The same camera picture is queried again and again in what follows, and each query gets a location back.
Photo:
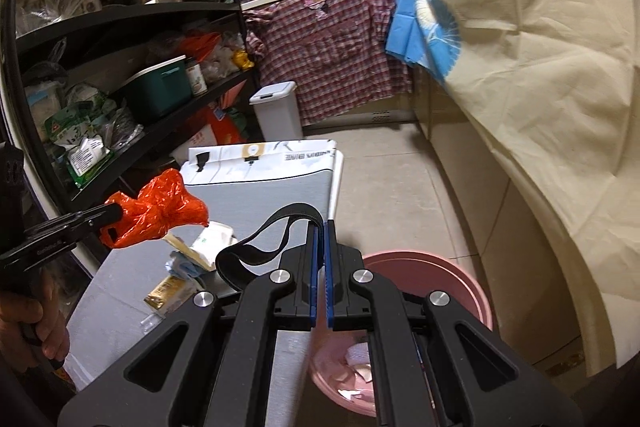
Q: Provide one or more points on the green storage box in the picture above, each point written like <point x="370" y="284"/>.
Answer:
<point x="158" y="88"/>

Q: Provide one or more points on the red plaid shirt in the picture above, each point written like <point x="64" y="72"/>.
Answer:
<point x="334" y="50"/>

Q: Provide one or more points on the person's left hand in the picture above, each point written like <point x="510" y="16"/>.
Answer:
<point x="33" y="327"/>

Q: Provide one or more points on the cream and blue cloth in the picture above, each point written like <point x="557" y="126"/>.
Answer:
<point x="552" y="87"/>

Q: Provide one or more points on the yellow snack packet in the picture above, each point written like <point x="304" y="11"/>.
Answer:
<point x="170" y="294"/>

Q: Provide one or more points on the white paper packaging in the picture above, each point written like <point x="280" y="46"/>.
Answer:
<point x="206" y="247"/>

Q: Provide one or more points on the black metal shelf rack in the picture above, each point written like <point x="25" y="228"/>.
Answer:
<point x="105" y="46"/>

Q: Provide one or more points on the pink plastic trash bucket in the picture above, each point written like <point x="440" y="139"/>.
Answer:
<point x="339" y="376"/>

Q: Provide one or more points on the grey ironing board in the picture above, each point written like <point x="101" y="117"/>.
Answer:
<point x="241" y="185"/>

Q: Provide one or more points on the red plastic bag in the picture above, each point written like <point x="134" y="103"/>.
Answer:
<point x="161" y="205"/>

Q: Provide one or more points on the white lidded trash bin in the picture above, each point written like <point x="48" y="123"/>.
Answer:
<point x="277" y="112"/>

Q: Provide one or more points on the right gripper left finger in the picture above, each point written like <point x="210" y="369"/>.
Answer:
<point x="209" y="363"/>

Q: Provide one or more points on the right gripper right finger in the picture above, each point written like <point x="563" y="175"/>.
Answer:
<point x="433" y="363"/>

